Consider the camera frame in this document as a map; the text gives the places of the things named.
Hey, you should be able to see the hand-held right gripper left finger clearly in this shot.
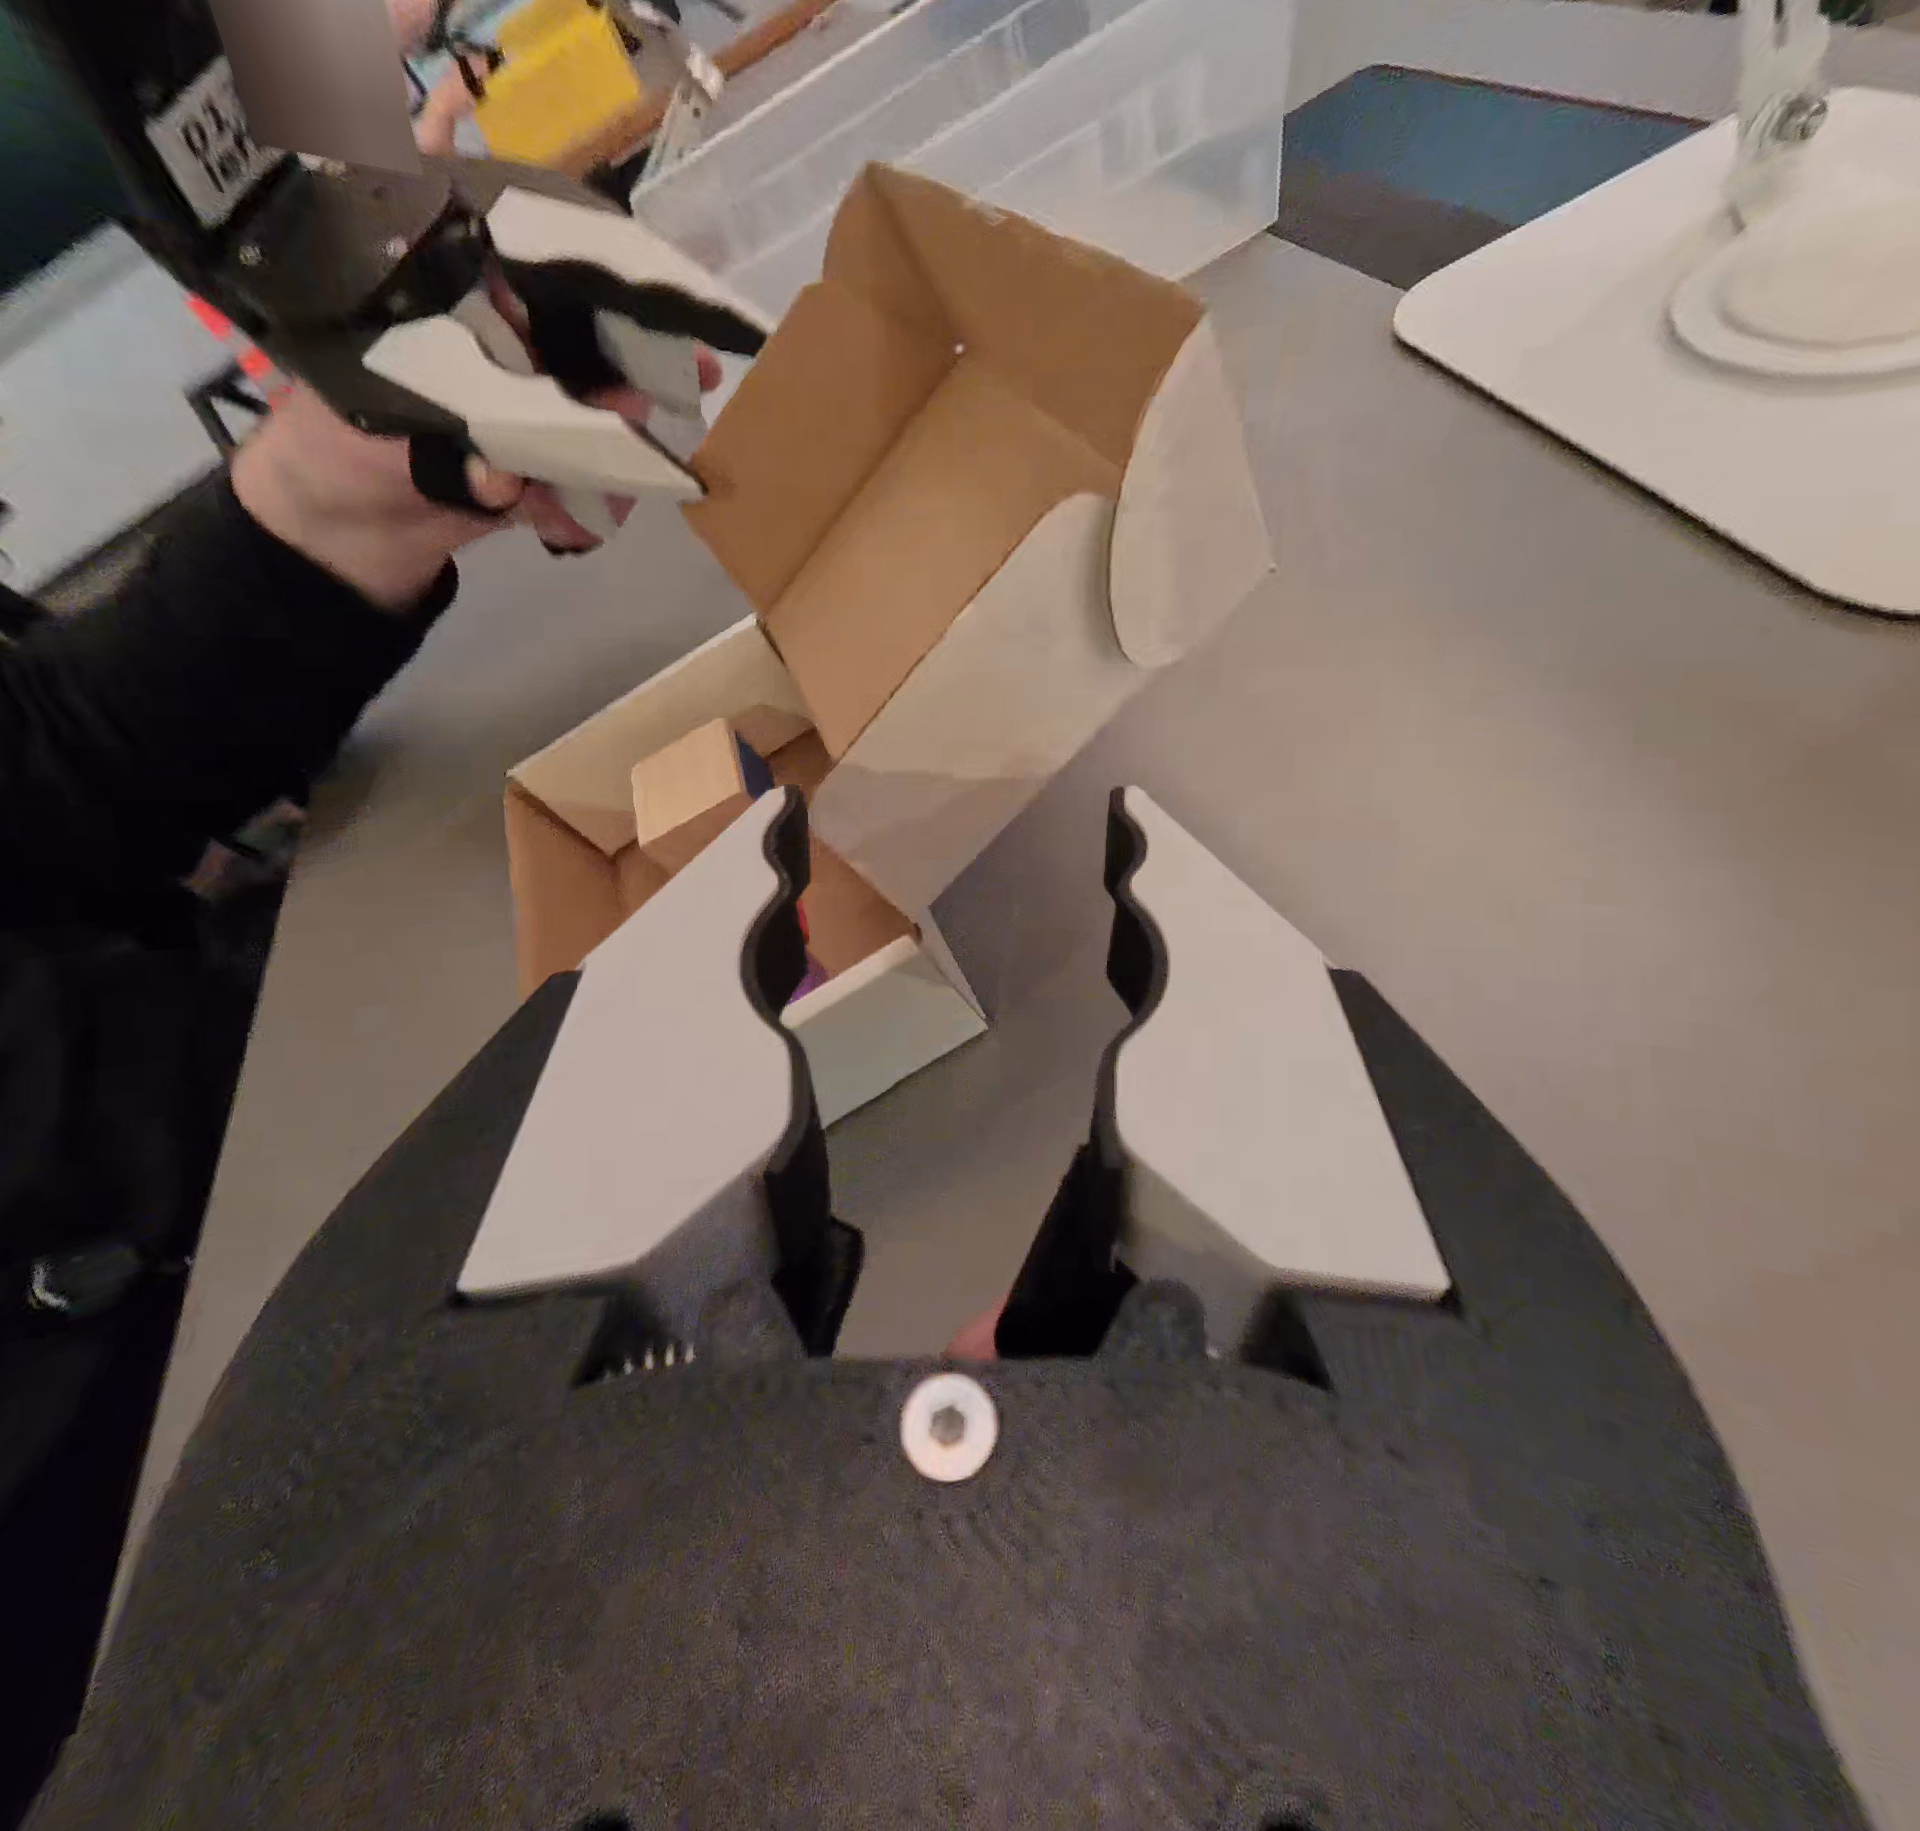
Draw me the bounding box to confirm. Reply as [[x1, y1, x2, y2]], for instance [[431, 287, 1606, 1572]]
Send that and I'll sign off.
[[454, 785, 870, 1361]]

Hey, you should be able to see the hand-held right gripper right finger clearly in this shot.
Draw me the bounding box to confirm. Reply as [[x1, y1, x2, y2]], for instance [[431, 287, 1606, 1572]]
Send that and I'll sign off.
[[992, 785, 1456, 1361]]

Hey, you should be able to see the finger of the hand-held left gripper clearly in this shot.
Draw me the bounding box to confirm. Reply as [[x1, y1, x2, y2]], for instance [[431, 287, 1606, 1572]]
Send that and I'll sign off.
[[362, 314, 711, 509], [482, 183, 768, 411]]

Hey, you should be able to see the wooden cube with blue face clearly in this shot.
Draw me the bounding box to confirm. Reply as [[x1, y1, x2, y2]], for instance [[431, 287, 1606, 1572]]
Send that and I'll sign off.
[[628, 720, 782, 850]]

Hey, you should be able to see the white cardboard box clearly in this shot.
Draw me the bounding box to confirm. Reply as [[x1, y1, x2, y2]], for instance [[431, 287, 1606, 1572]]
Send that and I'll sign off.
[[502, 159, 1278, 1131]]

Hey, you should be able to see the clear plastic bin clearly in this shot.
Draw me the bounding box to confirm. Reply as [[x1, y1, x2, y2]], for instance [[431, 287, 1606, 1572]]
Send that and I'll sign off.
[[628, 0, 1300, 321]]

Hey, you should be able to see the person's left forearm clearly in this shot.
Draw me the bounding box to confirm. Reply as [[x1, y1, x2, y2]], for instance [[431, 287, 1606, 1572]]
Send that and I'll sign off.
[[0, 469, 461, 946]]

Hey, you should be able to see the yellow box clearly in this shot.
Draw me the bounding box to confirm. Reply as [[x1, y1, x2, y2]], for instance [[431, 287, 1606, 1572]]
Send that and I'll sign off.
[[477, 0, 649, 180]]

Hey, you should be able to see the person's left hand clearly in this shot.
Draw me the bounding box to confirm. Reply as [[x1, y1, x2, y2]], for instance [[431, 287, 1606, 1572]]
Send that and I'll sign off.
[[235, 362, 726, 615]]

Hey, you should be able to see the person's black clothing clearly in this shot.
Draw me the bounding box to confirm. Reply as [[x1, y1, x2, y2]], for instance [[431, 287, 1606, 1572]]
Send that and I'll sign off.
[[0, 873, 292, 1802]]

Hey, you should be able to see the blue desk mat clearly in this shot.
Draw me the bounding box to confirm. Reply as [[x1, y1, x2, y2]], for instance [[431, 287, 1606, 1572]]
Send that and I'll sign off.
[[1277, 64, 1712, 290]]

